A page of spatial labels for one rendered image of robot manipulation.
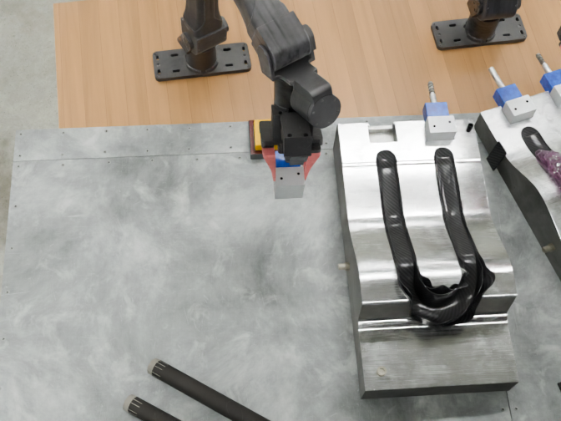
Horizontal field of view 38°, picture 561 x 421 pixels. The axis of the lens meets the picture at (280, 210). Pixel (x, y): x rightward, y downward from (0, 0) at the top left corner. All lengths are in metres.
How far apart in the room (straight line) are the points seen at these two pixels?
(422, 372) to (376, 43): 0.73
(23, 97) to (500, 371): 1.82
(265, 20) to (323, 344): 0.57
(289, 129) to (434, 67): 0.57
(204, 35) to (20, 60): 1.33
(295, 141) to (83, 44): 0.68
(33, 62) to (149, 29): 1.06
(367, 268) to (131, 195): 0.49
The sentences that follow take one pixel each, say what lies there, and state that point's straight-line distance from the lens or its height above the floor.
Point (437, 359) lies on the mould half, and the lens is 1.40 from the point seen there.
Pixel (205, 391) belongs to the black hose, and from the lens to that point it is 1.36.
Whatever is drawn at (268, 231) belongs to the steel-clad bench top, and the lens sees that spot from 1.51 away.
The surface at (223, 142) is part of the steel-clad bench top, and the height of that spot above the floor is 0.80.
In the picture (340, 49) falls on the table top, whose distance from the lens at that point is 1.75.
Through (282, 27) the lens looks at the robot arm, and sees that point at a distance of 1.25.
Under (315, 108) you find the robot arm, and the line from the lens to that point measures 1.22.
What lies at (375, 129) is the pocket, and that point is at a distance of 1.55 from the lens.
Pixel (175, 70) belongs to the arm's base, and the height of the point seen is 0.81.
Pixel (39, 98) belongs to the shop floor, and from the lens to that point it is 2.71.
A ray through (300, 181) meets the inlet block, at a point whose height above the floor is 0.96.
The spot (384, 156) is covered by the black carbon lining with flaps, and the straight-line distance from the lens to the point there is 1.51.
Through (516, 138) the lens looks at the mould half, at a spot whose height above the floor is 0.86.
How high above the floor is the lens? 2.18
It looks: 64 degrees down
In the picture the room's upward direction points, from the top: 5 degrees clockwise
